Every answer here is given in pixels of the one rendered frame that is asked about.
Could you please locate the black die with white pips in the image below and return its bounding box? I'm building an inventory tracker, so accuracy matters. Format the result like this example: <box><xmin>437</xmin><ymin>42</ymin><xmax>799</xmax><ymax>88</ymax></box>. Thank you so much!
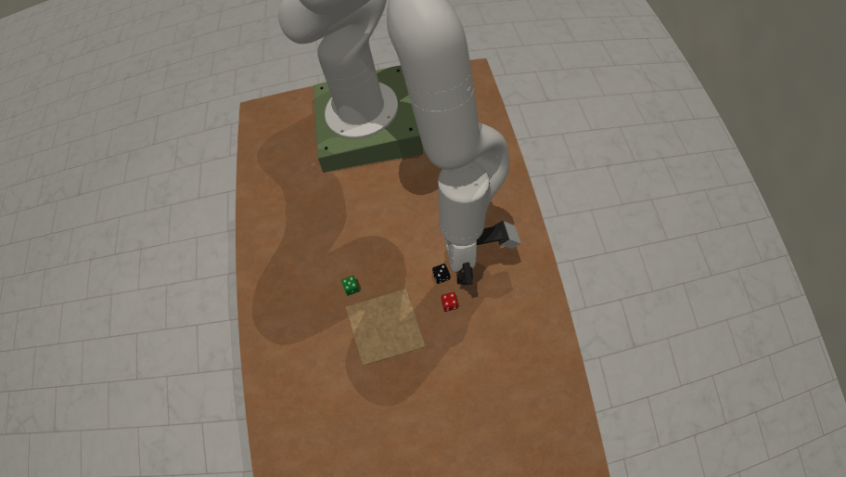
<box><xmin>432</xmin><ymin>264</ymin><xmax>450</xmax><ymax>284</ymax></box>

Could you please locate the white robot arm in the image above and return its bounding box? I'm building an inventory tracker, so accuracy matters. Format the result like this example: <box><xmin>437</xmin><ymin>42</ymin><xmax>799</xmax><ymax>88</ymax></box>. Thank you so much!
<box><xmin>278</xmin><ymin>0</ymin><xmax>521</xmax><ymax>249</ymax></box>

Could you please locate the green die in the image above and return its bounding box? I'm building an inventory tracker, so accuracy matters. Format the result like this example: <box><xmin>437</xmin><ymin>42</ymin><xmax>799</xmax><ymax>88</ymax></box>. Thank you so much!
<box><xmin>341</xmin><ymin>276</ymin><xmax>359</xmax><ymax>295</ymax></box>

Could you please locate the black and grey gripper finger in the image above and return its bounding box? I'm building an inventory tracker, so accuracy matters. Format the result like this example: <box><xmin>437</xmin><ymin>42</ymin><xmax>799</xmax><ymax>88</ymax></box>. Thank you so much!
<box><xmin>457</xmin><ymin>263</ymin><xmax>473</xmax><ymax>285</ymax></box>

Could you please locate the red die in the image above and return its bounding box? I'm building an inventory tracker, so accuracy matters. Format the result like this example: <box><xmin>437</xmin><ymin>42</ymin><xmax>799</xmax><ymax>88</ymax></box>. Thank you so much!
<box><xmin>442</xmin><ymin>292</ymin><xmax>458</xmax><ymax>312</ymax></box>

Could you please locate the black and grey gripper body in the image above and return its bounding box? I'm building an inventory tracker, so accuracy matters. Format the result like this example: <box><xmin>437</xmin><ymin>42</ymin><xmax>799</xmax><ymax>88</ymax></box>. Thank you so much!
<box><xmin>444</xmin><ymin>238</ymin><xmax>477</xmax><ymax>272</ymax></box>

